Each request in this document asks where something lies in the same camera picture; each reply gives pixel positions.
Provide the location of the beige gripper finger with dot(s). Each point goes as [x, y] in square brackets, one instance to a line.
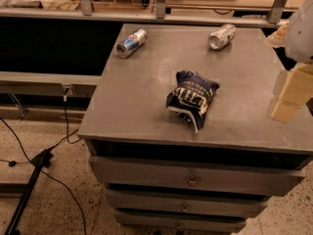
[277, 38]
[296, 92]

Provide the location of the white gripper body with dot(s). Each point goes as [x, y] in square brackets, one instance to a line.
[302, 36]

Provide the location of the blue chip bag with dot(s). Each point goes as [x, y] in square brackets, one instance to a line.
[192, 97]

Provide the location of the silver soda can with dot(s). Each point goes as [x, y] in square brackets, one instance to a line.
[221, 37]

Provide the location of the blue redbull can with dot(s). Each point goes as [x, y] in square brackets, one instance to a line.
[131, 43]

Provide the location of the top grey drawer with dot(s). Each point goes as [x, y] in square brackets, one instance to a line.
[206, 177]

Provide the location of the grey drawer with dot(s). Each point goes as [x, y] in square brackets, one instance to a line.
[206, 177]
[182, 222]
[163, 202]

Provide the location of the bottom grey drawer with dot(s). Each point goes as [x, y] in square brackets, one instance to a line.
[182, 222]

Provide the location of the middle grey drawer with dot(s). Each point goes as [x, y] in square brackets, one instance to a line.
[163, 202]

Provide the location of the black metal stand leg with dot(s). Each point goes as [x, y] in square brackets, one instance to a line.
[39, 161]

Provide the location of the grey metal shelf rail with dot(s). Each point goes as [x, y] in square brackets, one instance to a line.
[48, 84]

